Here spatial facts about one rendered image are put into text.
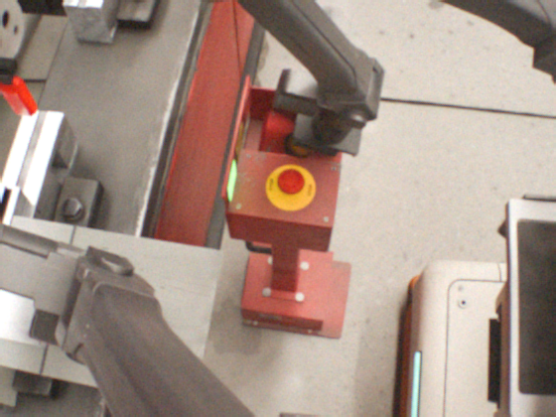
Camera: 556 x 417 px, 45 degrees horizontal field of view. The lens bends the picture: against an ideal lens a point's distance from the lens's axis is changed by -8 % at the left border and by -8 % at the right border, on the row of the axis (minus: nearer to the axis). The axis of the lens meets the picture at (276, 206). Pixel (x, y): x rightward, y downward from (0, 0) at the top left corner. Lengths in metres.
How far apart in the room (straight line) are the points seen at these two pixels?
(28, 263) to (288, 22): 0.36
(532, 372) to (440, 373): 0.77
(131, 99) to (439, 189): 1.11
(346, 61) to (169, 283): 0.33
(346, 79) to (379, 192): 1.09
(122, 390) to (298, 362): 1.42
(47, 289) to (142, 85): 0.53
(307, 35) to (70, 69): 0.45
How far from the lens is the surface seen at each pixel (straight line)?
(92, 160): 1.03
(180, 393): 0.34
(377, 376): 1.80
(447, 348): 1.56
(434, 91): 2.11
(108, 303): 0.48
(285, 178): 1.05
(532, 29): 0.68
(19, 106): 0.73
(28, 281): 0.60
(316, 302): 1.70
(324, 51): 0.81
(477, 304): 1.59
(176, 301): 0.80
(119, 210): 0.99
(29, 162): 0.95
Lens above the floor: 1.77
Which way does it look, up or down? 68 degrees down
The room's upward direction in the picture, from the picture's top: 1 degrees counter-clockwise
